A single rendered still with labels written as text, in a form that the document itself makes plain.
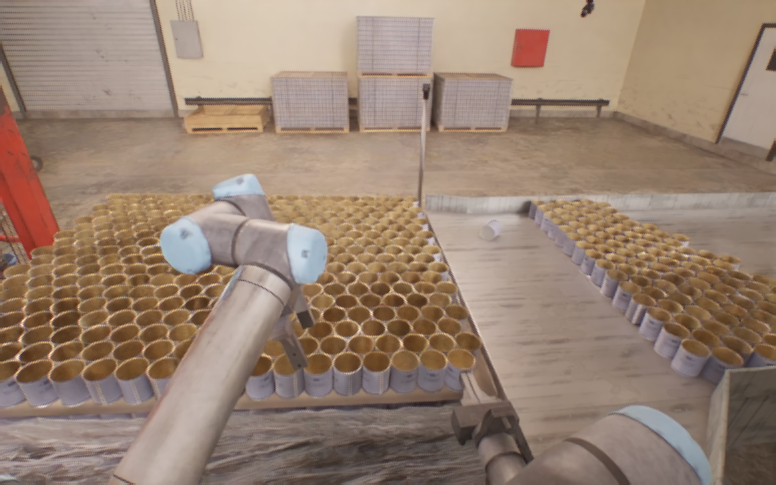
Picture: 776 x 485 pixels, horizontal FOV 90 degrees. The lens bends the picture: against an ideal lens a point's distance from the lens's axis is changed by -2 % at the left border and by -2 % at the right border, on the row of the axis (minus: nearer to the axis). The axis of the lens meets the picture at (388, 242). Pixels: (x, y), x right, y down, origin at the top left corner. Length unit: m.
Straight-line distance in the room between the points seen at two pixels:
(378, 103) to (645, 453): 7.94
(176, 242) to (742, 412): 1.48
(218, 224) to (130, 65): 10.24
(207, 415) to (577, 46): 11.00
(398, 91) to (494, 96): 1.93
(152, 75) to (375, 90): 5.03
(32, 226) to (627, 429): 2.07
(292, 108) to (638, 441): 8.00
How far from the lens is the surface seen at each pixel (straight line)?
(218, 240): 0.57
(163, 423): 0.47
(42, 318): 1.40
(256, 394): 1.02
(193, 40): 10.09
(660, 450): 0.58
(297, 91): 8.20
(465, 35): 10.13
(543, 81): 10.91
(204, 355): 0.48
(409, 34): 8.18
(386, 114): 8.31
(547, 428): 1.09
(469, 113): 8.61
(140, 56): 10.67
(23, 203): 2.10
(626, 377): 1.30
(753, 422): 1.63
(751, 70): 9.37
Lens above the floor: 1.89
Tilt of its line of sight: 29 degrees down
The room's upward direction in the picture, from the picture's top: 1 degrees clockwise
